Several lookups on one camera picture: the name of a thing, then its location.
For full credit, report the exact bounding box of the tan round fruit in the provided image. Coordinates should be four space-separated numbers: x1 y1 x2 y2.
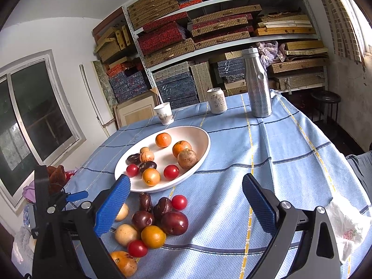
115 203 129 222
115 224 140 247

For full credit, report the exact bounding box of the red cherry tomato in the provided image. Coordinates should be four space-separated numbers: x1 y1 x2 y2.
172 195 188 210
126 164 139 178
163 164 180 181
127 239 148 258

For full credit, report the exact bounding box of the yellow orange tomato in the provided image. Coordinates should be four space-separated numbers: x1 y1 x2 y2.
142 168 161 187
141 226 166 249

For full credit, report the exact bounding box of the dark brown water chestnut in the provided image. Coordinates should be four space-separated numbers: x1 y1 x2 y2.
138 161 157 174

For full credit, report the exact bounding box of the dark red plum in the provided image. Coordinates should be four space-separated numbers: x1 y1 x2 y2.
161 211 189 236

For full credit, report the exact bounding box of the striped orange small fruit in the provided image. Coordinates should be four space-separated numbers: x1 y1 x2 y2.
139 150 154 163

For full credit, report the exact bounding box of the small tan fruit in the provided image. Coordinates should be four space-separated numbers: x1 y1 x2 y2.
140 147 149 153

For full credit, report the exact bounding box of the brown round fruit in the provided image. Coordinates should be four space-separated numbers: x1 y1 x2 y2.
177 149 199 170

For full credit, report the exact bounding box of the orange mandarin with stem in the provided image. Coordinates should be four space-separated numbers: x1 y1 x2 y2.
172 140 192 158

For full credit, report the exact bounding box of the dark purple plum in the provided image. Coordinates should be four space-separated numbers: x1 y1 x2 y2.
132 210 155 232

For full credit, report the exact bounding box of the blue checked tablecloth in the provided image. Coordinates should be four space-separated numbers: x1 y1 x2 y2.
62 89 372 279

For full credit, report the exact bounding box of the white round plate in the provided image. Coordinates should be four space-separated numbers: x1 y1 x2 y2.
114 126 211 193

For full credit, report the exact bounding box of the crumpled white tissue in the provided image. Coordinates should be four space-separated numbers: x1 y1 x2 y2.
325 196 371 264

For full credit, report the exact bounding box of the silver metal bottle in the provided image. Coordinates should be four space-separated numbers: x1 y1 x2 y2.
242 48 272 118

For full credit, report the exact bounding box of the white drink can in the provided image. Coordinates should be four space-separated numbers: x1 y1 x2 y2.
207 88 228 115

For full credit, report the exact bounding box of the wooden framed board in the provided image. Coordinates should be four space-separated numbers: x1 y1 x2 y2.
113 91 159 128

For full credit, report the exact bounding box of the white paper cup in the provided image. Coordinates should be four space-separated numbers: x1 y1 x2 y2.
154 102 174 125

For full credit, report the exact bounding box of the black round stool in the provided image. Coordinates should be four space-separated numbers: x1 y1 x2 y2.
311 90 341 122

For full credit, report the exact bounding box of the pink crumpled cloth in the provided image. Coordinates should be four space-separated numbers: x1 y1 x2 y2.
256 40 286 70

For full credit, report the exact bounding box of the white metal shelf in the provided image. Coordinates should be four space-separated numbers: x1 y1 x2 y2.
123 0 320 102

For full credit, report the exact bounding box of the window with white frame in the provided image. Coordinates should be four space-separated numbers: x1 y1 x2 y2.
1 50 86 210

